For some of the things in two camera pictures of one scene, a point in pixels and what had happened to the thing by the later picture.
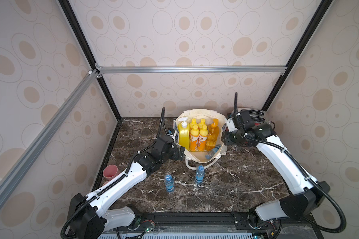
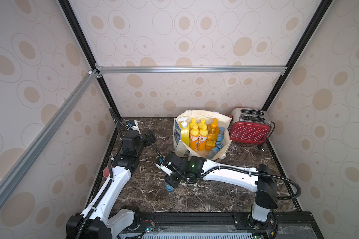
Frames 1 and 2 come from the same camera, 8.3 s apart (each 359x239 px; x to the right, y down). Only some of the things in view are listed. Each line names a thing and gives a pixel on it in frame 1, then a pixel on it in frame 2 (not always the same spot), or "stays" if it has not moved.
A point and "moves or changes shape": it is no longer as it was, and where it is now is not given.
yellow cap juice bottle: [203, 135] stays
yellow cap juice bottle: [202, 124] stays
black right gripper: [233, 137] to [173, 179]
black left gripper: [176, 155] to [145, 135]
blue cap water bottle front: [210, 153] stays
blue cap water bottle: [200, 175] moves or changes shape
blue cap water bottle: [169, 182] stays
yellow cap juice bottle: [194, 122] stays
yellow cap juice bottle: [194, 139] stays
